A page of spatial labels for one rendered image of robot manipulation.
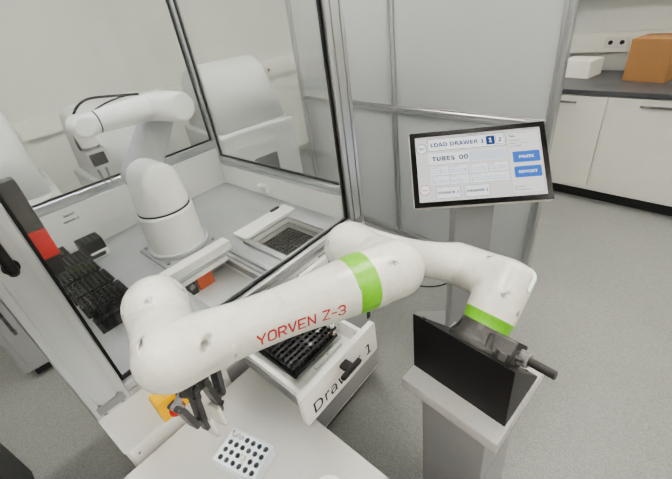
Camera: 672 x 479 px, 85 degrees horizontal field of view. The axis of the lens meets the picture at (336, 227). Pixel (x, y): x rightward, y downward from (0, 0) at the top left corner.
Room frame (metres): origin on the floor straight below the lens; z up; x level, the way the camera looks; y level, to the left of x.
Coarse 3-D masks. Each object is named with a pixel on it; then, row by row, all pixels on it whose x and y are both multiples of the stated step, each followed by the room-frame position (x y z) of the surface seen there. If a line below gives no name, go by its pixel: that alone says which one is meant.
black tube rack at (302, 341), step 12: (300, 336) 0.74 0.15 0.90; (312, 336) 0.73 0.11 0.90; (336, 336) 0.75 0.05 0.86; (276, 348) 0.71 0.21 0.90; (288, 348) 0.70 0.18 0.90; (300, 348) 0.70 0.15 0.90; (324, 348) 0.72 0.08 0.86; (276, 360) 0.70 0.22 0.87; (288, 360) 0.66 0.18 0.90; (312, 360) 0.68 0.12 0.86; (288, 372) 0.65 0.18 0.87; (300, 372) 0.65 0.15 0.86
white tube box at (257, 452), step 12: (228, 444) 0.52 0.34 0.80; (240, 444) 0.52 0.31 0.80; (252, 444) 0.52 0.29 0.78; (264, 444) 0.51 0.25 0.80; (216, 456) 0.50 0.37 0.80; (228, 456) 0.49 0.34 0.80; (252, 456) 0.49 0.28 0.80; (264, 456) 0.48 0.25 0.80; (228, 468) 0.47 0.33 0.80; (240, 468) 0.46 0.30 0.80; (252, 468) 0.46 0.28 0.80; (264, 468) 0.46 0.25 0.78
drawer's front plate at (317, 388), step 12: (372, 324) 0.72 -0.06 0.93; (360, 336) 0.68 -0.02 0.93; (372, 336) 0.72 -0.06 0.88; (348, 348) 0.65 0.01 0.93; (360, 348) 0.68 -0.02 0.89; (372, 348) 0.71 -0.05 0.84; (336, 360) 0.62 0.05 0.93; (324, 372) 0.59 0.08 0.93; (336, 372) 0.61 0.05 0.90; (312, 384) 0.56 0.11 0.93; (324, 384) 0.58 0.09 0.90; (300, 396) 0.53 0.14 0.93; (312, 396) 0.55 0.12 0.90; (324, 396) 0.57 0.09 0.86; (300, 408) 0.53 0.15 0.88; (312, 408) 0.54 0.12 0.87; (324, 408) 0.56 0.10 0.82; (312, 420) 0.53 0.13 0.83
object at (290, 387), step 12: (336, 324) 0.79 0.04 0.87; (348, 324) 0.76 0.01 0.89; (348, 336) 0.76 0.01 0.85; (252, 360) 0.69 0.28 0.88; (264, 360) 0.73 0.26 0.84; (264, 372) 0.66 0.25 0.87; (276, 372) 0.63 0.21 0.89; (312, 372) 0.66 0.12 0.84; (276, 384) 0.62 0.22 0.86; (288, 384) 0.59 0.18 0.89; (300, 384) 0.63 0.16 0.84; (288, 396) 0.59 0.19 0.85
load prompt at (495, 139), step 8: (464, 136) 1.40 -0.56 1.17; (472, 136) 1.39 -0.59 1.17; (480, 136) 1.38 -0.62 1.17; (488, 136) 1.38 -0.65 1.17; (496, 136) 1.37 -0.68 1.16; (504, 136) 1.36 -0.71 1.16; (432, 144) 1.40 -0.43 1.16; (440, 144) 1.40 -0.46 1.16; (448, 144) 1.39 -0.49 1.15; (456, 144) 1.38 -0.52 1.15; (464, 144) 1.38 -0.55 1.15; (472, 144) 1.37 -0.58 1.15; (480, 144) 1.36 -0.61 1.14; (488, 144) 1.36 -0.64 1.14; (496, 144) 1.35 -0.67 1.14; (504, 144) 1.34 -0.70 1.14
